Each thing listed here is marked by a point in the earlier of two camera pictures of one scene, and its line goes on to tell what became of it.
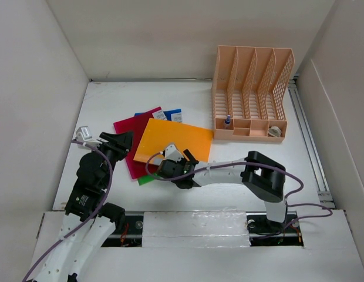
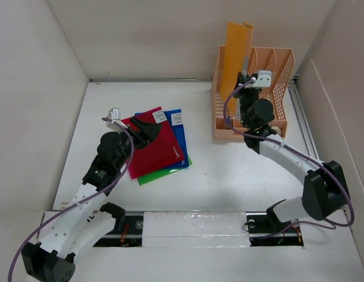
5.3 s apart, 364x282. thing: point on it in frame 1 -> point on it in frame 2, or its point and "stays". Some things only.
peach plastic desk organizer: x=248 y=93 stays
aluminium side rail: x=325 y=197 stays
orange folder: x=158 y=134 -> x=239 y=38
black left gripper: x=124 y=138 -> x=150 y=131
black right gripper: x=191 y=157 -> x=241 y=84
